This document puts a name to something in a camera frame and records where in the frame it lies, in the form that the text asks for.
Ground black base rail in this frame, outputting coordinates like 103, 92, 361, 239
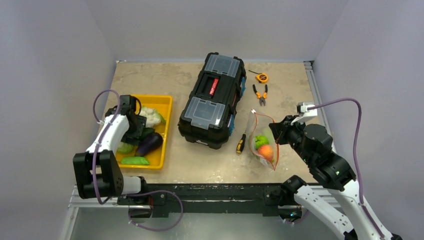
116, 182, 309, 220

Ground yellow tape measure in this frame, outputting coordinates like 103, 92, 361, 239
248, 70, 269, 84

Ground black plastic toolbox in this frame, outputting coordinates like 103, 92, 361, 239
177, 52, 247, 150

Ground small green cabbage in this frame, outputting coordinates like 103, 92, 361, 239
254, 135, 269, 150

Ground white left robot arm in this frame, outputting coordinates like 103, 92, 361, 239
72, 95, 149, 205

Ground pale green cabbage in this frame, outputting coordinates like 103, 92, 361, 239
116, 141, 135, 155

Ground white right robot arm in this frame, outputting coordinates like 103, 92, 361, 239
268, 115, 401, 240

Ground purple eggplant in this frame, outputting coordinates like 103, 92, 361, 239
135, 132, 164, 157

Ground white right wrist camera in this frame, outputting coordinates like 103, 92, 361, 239
290, 102, 318, 125

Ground dark green avocado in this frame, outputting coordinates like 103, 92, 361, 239
140, 127, 155, 138

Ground orange handled pliers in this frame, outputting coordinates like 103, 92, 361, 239
252, 84, 268, 106

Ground screwdriver with yellow handle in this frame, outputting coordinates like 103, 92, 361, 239
236, 133, 247, 154

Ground pink peach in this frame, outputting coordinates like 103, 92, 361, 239
256, 144, 274, 163

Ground yellow plastic tray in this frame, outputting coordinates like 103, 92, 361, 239
116, 94, 173, 170

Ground clear zip top bag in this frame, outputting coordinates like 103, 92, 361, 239
246, 108, 280, 171

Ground white cauliflower with leaves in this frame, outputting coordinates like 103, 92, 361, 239
139, 106, 166, 128

